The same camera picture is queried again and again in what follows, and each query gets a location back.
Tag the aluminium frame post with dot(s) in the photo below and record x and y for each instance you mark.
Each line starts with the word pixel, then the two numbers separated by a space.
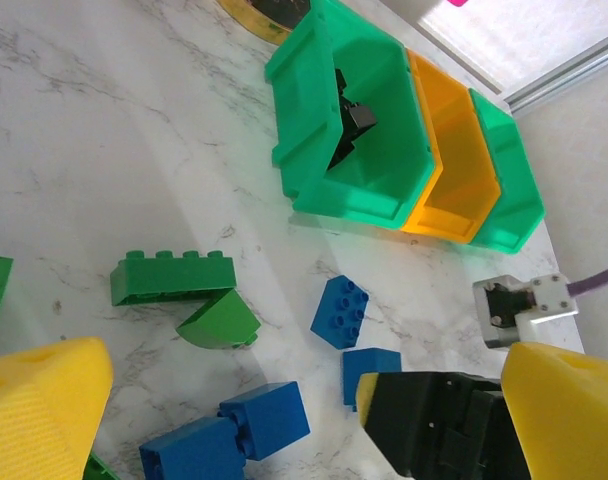
pixel 564 75

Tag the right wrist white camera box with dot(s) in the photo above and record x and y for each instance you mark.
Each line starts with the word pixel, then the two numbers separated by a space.
pixel 526 310

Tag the bright green studded lego brick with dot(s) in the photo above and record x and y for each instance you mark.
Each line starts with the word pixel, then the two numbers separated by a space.
pixel 100 469

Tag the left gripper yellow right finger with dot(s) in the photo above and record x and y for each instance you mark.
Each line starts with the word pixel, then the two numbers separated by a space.
pixel 574 415

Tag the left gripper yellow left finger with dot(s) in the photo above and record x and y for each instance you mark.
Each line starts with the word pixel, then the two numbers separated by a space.
pixel 39 410

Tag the green curved lego brick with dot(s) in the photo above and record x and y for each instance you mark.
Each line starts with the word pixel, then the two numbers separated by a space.
pixel 219 322

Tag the green plastic bin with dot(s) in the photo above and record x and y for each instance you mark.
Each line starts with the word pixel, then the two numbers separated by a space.
pixel 379 190
pixel 509 165

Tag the dark green long lego brick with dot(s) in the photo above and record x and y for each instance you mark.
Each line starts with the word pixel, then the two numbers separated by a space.
pixel 174 277

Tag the pink plastic wine glass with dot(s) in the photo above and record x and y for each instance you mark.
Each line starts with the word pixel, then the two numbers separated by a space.
pixel 456 2

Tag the black lego brick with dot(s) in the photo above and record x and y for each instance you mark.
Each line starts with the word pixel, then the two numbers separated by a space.
pixel 361 119
pixel 341 150
pixel 340 84

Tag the blue lego brick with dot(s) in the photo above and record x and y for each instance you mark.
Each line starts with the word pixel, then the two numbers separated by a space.
pixel 266 417
pixel 371 370
pixel 191 452
pixel 340 312

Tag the orange plastic bin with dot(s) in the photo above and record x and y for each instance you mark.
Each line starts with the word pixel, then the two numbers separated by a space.
pixel 454 150

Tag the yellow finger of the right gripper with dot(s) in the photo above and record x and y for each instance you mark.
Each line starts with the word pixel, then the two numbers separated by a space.
pixel 399 410

